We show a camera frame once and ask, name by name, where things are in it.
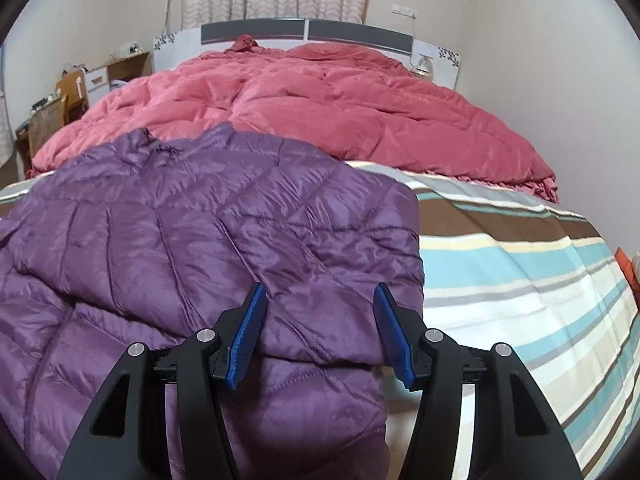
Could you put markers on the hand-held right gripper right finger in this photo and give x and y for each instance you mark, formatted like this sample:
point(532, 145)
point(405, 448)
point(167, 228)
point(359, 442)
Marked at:
point(395, 340)

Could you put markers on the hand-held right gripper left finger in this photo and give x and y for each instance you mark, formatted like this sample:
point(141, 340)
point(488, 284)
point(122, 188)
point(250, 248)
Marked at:
point(247, 335)

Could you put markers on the purple quilted down jacket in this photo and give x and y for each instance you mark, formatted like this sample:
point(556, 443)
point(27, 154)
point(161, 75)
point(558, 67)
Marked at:
point(200, 235)

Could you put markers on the striped bed sheet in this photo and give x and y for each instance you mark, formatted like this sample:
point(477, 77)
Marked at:
point(500, 270)

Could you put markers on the pink comforter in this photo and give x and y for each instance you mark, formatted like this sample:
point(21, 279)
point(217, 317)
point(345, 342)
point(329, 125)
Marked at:
point(350, 110)

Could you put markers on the orange cloth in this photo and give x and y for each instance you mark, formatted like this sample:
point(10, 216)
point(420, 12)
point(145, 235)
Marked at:
point(625, 272)

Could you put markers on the small bedside lamp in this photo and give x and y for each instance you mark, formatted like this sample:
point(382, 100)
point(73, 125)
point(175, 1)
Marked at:
point(422, 66)

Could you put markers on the wicker chair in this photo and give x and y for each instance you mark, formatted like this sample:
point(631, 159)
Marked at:
point(47, 122)

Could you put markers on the wooden bedside cabinet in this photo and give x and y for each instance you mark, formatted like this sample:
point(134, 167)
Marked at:
point(130, 67)

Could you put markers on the wooden chair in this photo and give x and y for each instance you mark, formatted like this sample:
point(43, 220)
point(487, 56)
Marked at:
point(72, 92)

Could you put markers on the white and grey headboard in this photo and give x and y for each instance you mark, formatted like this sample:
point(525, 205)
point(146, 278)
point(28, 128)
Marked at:
point(260, 32)

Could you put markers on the clutter on cabinet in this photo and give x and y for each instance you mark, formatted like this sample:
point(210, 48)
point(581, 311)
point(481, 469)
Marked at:
point(130, 50)

